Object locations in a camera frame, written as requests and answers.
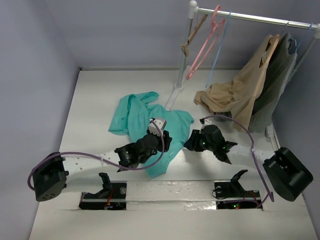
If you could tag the wooden clip hanger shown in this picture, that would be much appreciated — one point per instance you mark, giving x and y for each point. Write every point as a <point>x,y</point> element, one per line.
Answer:
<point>185,46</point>

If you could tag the blue plastic hanger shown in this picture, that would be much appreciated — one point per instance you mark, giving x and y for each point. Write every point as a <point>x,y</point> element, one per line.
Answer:
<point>219,50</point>

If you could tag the grey t shirt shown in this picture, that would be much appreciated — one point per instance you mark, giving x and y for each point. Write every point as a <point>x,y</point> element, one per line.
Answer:
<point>278,72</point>

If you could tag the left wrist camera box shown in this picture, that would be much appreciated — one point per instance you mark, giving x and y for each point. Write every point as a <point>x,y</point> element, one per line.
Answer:
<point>156,126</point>

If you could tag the teal t shirt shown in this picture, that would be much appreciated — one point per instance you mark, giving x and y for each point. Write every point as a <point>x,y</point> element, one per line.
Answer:
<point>132,117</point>

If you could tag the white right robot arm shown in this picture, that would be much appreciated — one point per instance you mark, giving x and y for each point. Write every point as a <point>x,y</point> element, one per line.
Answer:
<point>287,175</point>

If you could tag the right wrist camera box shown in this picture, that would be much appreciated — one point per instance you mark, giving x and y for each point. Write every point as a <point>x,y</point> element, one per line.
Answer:
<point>205,121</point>

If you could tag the beige t shirt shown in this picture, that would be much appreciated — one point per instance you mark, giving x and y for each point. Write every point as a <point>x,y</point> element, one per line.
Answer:
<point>237,96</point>

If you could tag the blue hanger under grey shirt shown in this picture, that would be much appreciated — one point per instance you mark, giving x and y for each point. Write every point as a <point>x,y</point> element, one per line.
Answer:
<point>294,44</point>

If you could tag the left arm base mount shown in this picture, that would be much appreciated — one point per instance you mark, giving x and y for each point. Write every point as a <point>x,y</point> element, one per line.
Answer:
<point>112,196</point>

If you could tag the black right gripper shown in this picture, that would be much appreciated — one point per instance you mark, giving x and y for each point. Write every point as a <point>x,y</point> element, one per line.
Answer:
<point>194,142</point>

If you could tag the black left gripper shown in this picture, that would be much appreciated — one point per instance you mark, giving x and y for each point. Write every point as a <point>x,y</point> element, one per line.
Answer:
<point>160,148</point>

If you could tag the metal clothes rack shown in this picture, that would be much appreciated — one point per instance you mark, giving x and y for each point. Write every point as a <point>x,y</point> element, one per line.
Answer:
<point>195,13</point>

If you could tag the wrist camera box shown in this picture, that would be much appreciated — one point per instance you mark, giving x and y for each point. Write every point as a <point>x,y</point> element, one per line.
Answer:
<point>156,126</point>
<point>205,121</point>

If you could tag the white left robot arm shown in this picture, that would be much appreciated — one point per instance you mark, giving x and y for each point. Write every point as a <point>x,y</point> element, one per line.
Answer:
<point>62,172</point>

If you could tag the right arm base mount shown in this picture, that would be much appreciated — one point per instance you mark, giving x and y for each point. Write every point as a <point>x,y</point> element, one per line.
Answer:
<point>230,195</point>

